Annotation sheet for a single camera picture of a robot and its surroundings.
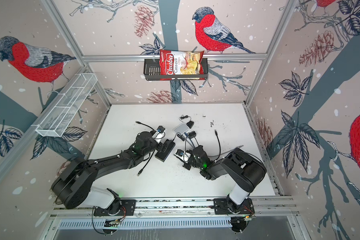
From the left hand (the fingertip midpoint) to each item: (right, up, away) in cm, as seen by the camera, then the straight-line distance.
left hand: (165, 135), depth 86 cm
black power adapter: (+16, -1, +13) cm, 21 cm away
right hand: (+7, -14, +2) cm, 15 cm away
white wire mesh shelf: (-52, +8, -16) cm, 55 cm away
